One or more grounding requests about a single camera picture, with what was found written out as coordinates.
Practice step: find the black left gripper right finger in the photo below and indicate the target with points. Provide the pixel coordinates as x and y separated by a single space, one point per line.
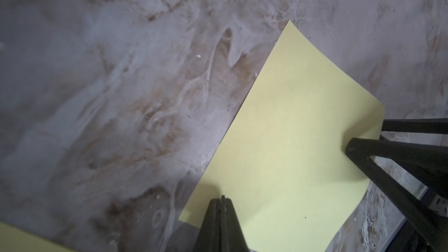
232 238

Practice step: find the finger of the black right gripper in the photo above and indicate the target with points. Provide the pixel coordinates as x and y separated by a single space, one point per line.
425 126
427 163

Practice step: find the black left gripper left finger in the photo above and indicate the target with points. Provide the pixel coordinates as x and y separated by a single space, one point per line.
209 237

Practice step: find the yellow square paper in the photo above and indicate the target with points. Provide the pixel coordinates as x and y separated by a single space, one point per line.
16 240
282 160

